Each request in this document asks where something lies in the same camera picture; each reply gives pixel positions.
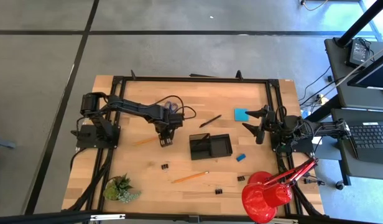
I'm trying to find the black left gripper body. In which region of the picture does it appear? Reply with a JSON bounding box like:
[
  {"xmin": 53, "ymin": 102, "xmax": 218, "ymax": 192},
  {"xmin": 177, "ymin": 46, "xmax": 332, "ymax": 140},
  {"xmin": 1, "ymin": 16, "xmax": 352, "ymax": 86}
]
[{"xmin": 153, "ymin": 116, "xmax": 177, "ymax": 139}]

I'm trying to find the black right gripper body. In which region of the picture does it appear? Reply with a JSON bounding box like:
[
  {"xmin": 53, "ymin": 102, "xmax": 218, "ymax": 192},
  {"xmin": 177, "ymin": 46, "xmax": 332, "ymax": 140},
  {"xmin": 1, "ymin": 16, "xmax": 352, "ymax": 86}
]
[{"xmin": 259, "ymin": 104, "xmax": 277, "ymax": 133}]

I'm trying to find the blue sticky note pad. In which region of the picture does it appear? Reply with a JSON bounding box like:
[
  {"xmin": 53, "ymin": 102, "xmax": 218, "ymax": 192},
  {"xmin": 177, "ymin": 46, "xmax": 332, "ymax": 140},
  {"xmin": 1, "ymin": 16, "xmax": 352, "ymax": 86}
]
[{"xmin": 234, "ymin": 108, "xmax": 250, "ymax": 123}]

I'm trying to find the orange pencil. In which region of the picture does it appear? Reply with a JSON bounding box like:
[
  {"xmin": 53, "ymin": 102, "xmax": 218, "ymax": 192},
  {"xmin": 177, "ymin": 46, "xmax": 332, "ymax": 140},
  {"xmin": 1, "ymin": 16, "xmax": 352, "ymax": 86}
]
[
  {"xmin": 171, "ymin": 170, "xmax": 210, "ymax": 184},
  {"xmin": 132, "ymin": 136, "xmax": 160, "ymax": 146}
]

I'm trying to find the black mesh desk organizer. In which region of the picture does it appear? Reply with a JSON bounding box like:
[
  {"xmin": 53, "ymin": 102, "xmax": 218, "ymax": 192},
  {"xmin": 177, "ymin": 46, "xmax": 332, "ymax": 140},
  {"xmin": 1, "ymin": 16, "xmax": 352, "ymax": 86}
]
[{"xmin": 188, "ymin": 133, "xmax": 233, "ymax": 161}]

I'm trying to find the yellow power strip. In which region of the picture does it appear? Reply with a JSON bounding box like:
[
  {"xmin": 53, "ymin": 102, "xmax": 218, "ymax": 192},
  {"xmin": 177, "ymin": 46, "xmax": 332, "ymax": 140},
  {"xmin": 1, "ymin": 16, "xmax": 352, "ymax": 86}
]
[{"xmin": 315, "ymin": 94, "xmax": 330, "ymax": 106}]

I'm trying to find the potted green succulent plant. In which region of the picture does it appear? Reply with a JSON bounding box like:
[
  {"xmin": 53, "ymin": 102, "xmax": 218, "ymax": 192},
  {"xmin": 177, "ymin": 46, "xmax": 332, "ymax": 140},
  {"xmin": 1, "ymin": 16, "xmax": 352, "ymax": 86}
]
[{"xmin": 103, "ymin": 173, "xmax": 142, "ymax": 205}]

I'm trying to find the red desk lamp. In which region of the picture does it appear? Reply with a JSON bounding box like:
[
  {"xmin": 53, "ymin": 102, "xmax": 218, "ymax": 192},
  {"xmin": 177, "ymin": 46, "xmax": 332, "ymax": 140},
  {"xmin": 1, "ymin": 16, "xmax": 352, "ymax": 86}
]
[{"xmin": 241, "ymin": 157, "xmax": 319, "ymax": 224}]

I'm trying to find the black desk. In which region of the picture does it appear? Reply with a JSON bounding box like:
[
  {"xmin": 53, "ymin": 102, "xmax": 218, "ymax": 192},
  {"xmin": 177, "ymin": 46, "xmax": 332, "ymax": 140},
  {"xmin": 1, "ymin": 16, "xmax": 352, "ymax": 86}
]
[{"xmin": 323, "ymin": 37, "xmax": 383, "ymax": 111}]

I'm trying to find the black laptop keyboard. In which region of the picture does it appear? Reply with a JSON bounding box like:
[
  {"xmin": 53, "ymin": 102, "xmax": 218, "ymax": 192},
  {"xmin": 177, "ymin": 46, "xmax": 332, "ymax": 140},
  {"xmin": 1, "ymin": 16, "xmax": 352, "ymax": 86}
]
[{"xmin": 344, "ymin": 121, "xmax": 383, "ymax": 165}]

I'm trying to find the black laptop shelf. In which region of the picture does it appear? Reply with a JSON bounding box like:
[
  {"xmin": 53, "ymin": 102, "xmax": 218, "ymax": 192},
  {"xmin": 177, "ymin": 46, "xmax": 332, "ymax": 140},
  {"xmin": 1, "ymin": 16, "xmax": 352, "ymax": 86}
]
[{"xmin": 330, "ymin": 108, "xmax": 383, "ymax": 181}]

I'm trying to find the black power adapter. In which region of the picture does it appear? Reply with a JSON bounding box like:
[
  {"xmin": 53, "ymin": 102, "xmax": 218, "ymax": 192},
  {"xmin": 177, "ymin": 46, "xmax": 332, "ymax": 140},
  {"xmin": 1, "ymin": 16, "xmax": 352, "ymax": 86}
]
[{"xmin": 348, "ymin": 39, "xmax": 372, "ymax": 68}]

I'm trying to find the black computer monitor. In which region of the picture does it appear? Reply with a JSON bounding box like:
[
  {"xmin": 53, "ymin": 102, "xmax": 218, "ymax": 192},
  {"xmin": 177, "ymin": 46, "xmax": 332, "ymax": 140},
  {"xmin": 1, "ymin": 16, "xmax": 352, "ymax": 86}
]
[{"xmin": 346, "ymin": 49, "xmax": 383, "ymax": 91}]

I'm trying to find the black pole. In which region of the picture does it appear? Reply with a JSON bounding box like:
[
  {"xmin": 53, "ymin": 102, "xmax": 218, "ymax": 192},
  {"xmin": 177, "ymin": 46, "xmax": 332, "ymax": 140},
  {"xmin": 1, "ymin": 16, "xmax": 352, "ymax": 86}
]
[{"xmin": 336, "ymin": 0, "xmax": 383, "ymax": 48}]

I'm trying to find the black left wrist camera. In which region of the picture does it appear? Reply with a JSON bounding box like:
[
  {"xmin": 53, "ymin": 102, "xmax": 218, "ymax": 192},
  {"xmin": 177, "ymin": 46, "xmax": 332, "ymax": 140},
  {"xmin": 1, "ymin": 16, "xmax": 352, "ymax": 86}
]
[{"xmin": 170, "ymin": 113, "xmax": 184, "ymax": 128}]

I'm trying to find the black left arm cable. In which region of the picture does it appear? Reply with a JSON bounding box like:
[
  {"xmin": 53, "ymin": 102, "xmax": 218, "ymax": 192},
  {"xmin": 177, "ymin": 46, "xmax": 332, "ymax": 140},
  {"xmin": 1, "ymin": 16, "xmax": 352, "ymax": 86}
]
[{"xmin": 154, "ymin": 95, "xmax": 197, "ymax": 121}]

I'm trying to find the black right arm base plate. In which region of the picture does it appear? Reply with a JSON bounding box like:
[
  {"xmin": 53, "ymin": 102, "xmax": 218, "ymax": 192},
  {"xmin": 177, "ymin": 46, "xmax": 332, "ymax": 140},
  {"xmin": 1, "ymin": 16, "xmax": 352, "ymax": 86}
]
[{"xmin": 270, "ymin": 132, "xmax": 315, "ymax": 154}]

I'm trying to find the black aluminium table frame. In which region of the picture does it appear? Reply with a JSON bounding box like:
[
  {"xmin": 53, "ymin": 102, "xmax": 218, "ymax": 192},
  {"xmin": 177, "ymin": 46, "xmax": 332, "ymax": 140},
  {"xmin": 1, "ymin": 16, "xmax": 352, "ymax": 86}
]
[{"xmin": 67, "ymin": 70, "xmax": 325, "ymax": 218}]

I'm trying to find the black floor cable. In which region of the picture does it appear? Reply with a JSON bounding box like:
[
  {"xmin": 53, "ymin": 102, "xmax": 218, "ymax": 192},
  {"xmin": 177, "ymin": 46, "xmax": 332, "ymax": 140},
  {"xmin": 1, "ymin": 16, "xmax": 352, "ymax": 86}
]
[{"xmin": 298, "ymin": 65, "xmax": 338, "ymax": 108}]

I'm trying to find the black aluminium rail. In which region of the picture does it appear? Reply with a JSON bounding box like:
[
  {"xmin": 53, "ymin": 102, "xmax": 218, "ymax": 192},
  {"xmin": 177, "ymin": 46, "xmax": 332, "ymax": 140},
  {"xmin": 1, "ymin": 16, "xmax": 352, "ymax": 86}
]
[{"xmin": 0, "ymin": 210, "xmax": 383, "ymax": 224}]

